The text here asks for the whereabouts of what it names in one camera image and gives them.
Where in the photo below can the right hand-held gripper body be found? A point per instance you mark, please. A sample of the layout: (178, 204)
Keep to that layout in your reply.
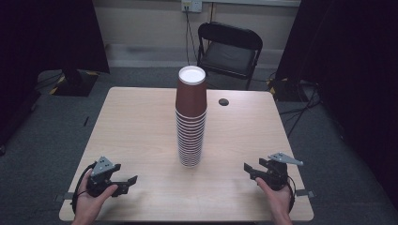
(277, 175)

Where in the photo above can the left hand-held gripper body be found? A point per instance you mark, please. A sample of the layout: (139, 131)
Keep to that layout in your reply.
(97, 184)

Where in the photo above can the stack of brown paper cups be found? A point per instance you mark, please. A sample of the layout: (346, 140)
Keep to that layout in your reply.
(191, 100)

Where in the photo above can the person's left hand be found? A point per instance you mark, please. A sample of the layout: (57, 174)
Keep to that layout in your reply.
(87, 206)

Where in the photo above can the person's right hand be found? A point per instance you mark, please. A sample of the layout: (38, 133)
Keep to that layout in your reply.
(280, 201)

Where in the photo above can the grey tape strip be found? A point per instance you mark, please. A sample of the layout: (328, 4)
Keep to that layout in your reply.
(64, 197)
(305, 193)

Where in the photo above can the black table grommet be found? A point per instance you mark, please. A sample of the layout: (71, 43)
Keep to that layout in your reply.
(223, 102)

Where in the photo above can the black floor box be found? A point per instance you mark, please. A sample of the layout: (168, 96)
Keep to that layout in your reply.
(283, 90)

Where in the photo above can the black stand base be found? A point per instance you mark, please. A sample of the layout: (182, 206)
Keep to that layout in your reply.
(75, 82)

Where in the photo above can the black folding chair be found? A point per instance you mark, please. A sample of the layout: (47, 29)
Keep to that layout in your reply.
(230, 54)

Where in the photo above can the black curtain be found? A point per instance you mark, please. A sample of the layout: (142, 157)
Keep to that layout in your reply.
(350, 62)
(47, 37)

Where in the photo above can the white wall socket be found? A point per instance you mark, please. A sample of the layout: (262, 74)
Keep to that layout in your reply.
(191, 5)

